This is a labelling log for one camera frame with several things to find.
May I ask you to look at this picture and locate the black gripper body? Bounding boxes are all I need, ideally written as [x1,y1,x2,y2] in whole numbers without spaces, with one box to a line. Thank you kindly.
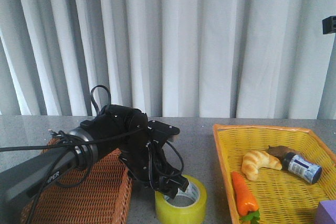
[120,120,183,190]

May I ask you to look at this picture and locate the black box at edge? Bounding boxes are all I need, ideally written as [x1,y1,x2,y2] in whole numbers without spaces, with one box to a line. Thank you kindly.
[322,16,336,35]

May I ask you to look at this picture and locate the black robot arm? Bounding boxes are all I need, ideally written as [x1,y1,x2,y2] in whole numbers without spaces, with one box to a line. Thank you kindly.
[1,104,188,223]

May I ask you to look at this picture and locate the brown dried leaf toy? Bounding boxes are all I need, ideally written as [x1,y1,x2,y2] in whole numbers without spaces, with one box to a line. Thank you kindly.
[266,145,301,160]

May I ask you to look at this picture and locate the grey pleated curtain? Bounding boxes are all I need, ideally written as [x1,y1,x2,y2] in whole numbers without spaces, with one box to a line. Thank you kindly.
[1,0,335,119]

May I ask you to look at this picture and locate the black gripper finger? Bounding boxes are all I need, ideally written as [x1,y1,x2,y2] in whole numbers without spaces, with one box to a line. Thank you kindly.
[157,183,178,199]
[168,175,189,191]

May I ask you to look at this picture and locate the brown wicker basket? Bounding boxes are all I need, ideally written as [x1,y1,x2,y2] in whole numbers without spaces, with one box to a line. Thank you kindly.
[32,149,132,223]

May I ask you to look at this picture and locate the toy orange carrot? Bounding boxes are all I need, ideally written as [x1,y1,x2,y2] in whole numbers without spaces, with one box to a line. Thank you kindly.
[231,172,260,223]

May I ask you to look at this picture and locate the toy croissant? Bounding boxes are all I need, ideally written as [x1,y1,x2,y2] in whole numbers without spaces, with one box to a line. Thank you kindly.
[241,151,282,181]

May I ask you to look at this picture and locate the yellow woven basket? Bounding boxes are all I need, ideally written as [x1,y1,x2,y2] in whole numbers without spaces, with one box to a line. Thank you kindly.
[213,124,335,223]

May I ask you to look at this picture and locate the yellow tape roll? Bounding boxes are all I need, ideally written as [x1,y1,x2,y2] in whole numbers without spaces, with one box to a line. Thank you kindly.
[155,175,207,224]

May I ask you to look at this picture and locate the purple foam block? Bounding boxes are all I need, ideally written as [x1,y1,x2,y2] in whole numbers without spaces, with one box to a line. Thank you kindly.
[313,200,336,224]

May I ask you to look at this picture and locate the small blue labelled bottle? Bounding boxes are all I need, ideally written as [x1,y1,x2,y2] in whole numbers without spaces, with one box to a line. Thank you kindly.
[282,152,322,184]

